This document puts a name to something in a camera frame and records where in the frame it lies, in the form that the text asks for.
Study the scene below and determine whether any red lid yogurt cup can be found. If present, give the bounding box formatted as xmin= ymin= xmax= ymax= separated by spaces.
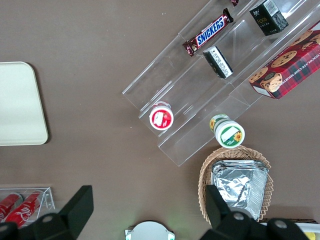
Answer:
xmin=148 ymin=100 xmax=175 ymax=131

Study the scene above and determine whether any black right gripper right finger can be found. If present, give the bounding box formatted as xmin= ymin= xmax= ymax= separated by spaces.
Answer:
xmin=200 ymin=185 xmax=254 ymax=240

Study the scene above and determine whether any small black labelled box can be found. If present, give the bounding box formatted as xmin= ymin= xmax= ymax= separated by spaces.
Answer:
xmin=202 ymin=45 xmax=235 ymax=80

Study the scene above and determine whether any Snickers chocolate bar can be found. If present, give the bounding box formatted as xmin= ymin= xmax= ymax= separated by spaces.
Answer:
xmin=181 ymin=7 xmax=235 ymax=58

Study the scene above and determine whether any aluminium foil tray stack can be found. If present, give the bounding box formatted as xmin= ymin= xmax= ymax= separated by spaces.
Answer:
xmin=211 ymin=159 xmax=270 ymax=222

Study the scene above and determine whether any light tan wicker basket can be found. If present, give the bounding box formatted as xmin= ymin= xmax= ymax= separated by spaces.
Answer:
xmin=197 ymin=146 xmax=275 ymax=224

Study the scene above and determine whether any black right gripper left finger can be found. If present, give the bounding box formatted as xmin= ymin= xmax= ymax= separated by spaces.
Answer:
xmin=33 ymin=185 xmax=95 ymax=240

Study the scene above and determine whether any red tartan cookie box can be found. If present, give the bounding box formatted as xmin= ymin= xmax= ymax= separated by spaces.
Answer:
xmin=248 ymin=27 xmax=320 ymax=101

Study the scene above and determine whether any clear acrylic stepped display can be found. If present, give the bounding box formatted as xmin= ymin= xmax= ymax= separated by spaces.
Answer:
xmin=121 ymin=0 xmax=320 ymax=168

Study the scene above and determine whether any large black Face box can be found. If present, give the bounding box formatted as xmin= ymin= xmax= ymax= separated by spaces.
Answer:
xmin=249 ymin=0 xmax=290 ymax=37

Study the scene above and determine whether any white yellow package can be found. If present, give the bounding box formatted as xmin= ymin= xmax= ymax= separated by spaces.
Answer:
xmin=298 ymin=222 xmax=320 ymax=240

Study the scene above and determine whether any red Coca-Cola can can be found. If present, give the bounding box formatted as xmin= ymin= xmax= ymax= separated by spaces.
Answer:
xmin=4 ymin=190 xmax=45 ymax=227
xmin=0 ymin=192 xmax=24 ymax=222

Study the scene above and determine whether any green sunflower lid cup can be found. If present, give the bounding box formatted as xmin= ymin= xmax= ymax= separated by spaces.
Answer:
xmin=209 ymin=113 xmax=246 ymax=149

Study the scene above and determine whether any cream white plastic tray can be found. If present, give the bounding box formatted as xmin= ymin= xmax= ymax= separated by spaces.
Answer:
xmin=0 ymin=61 xmax=49 ymax=147

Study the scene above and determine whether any clear acrylic can dispenser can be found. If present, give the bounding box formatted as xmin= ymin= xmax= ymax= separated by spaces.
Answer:
xmin=0 ymin=186 xmax=56 ymax=226

